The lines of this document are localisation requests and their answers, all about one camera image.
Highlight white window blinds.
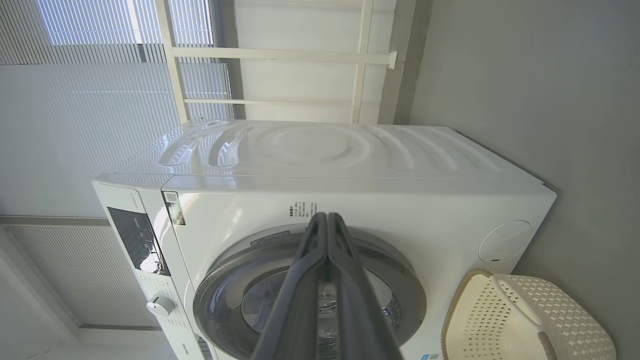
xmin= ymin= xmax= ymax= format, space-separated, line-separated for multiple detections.
xmin=0 ymin=0 xmax=234 ymax=219

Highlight black washer door glass bowl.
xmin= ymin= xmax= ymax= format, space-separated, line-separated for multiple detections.
xmin=192 ymin=223 xmax=428 ymax=360

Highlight cream laundry basket brown rim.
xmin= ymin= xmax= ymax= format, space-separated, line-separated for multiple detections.
xmin=440 ymin=268 xmax=617 ymax=360

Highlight white front-load washing machine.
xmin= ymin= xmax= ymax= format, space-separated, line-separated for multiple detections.
xmin=91 ymin=118 xmax=558 ymax=360

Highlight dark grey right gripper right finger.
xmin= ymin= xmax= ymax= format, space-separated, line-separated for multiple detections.
xmin=327 ymin=212 xmax=405 ymax=360

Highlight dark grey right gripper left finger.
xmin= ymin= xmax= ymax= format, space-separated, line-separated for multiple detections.
xmin=250 ymin=212 xmax=329 ymax=360

